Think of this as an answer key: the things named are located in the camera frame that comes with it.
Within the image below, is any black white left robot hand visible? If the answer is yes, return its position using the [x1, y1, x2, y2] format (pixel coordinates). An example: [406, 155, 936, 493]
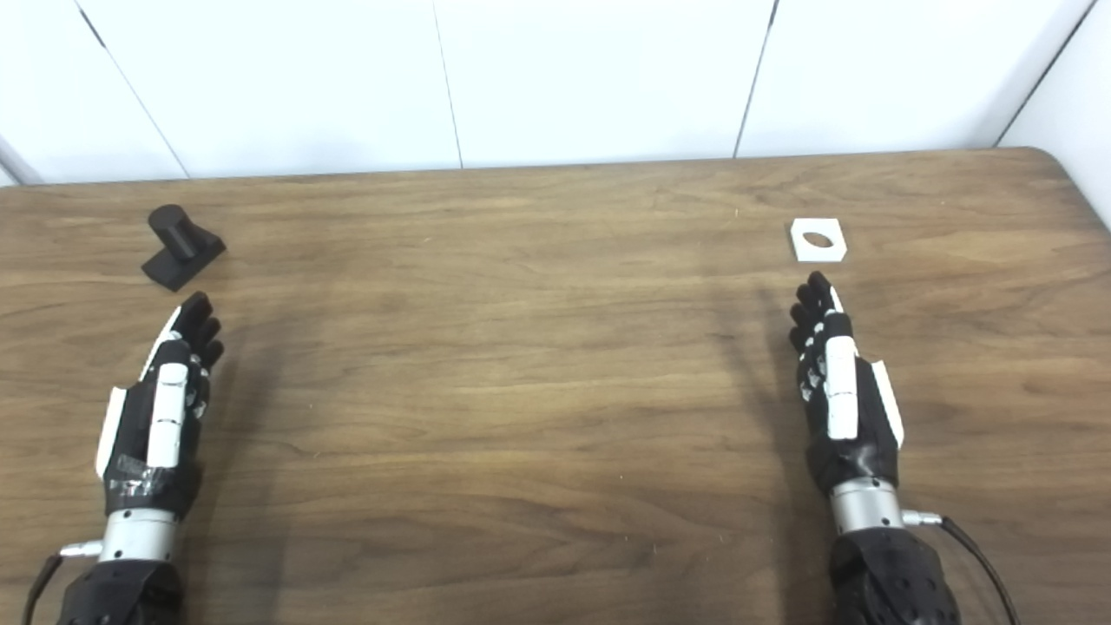
[94, 292, 225, 522]

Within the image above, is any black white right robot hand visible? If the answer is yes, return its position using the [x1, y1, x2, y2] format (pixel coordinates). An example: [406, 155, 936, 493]
[788, 271, 905, 497]

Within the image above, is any white square piece with hole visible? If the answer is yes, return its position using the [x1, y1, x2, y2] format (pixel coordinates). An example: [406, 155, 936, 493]
[789, 218, 847, 263]

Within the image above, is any black peg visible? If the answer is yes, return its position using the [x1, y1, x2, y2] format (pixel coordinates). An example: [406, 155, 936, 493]
[141, 204, 227, 292]

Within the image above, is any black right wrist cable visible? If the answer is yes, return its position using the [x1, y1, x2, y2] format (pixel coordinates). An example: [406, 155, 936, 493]
[903, 510, 1021, 625]

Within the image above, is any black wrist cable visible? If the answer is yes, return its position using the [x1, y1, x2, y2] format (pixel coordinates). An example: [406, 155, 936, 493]
[22, 538, 105, 625]
[903, 510, 1021, 625]

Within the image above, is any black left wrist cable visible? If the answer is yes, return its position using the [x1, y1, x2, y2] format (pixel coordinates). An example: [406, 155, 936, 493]
[22, 538, 105, 625]

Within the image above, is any grey wall corner trim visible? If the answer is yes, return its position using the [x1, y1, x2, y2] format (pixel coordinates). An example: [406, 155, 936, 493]
[0, 135, 44, 185]

